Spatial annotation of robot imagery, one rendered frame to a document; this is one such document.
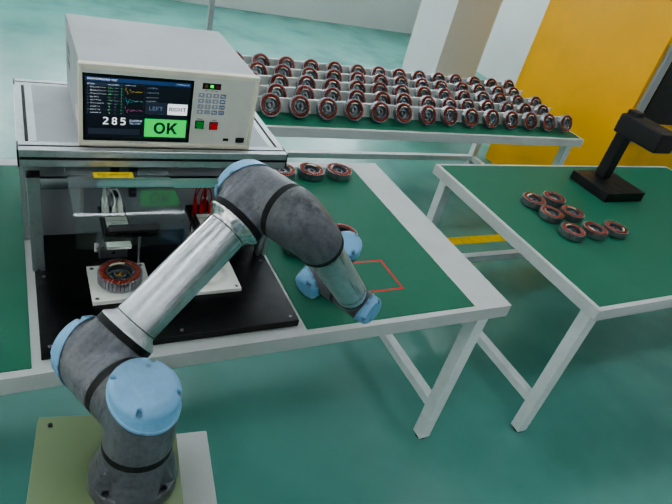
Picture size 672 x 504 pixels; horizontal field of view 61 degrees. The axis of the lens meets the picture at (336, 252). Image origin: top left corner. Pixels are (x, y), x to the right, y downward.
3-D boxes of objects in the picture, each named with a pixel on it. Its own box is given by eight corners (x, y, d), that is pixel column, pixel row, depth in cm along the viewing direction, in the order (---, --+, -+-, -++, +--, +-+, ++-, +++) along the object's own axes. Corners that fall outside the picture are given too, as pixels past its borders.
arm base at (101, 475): (180, 509, 99) (188, 471, 94) (85, 521, 93) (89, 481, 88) (172, 440, 111) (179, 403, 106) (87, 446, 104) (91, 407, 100)
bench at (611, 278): (749, 372, 331) (841, 270, 291) (515, 442, 245) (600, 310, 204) (608, 259, 408) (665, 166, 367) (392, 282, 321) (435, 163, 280)
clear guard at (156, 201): (187, 244, 136) (189, 223, 132) (76, 250, 124) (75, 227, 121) (159, 176, 158) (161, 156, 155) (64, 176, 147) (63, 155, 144)
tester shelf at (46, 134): (285, 168, 166) (288, 154, 163) (17, 167, 134) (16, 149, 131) (240, 106, 196) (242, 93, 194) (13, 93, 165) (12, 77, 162)
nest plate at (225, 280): (241, 291, 163) (241, 287, 162) (188, 296, 156) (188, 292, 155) (226, 259, 174) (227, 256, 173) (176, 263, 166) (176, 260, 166)
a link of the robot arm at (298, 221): (342, 202, 99) (391, 300, 142) (297, 174, 104) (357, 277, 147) (300, 253, 97) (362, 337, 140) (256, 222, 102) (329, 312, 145)
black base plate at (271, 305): (298, 325, 160) (299, 319, 159) (41, 360, 130) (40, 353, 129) (246, 231, 193) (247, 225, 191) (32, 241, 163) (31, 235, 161)
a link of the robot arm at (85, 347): (73, 409, 90) (301, 173, 105) (26, 355, 97) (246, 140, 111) (113, 427, 100) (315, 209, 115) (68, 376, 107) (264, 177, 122)
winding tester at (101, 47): (249, 149, 160) (260, 78, 149) (79, 145, 140) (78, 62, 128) (212, 94, 187) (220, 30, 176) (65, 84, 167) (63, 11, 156)
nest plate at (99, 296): (153, 299, 152) (154, 296, 151) (92, 305, 145) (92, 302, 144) (143, 265, 162) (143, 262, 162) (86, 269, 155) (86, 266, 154)
